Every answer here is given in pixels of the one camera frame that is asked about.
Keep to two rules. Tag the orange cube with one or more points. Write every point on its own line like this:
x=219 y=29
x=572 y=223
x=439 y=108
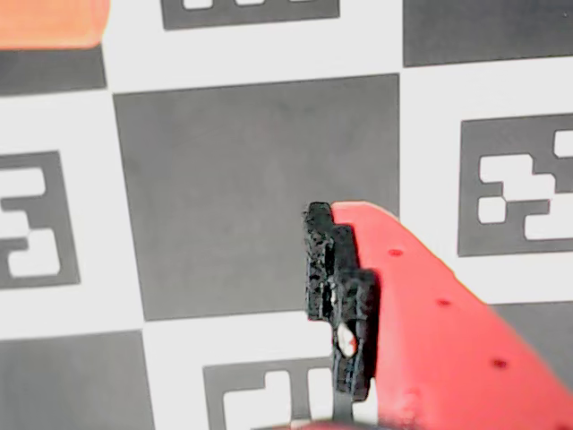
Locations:
x=45 y=22

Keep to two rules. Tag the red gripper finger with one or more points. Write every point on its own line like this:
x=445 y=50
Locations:
x=447 y=358

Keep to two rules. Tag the black white marker board mat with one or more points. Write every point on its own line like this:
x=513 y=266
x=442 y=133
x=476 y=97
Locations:
x=259 y=201

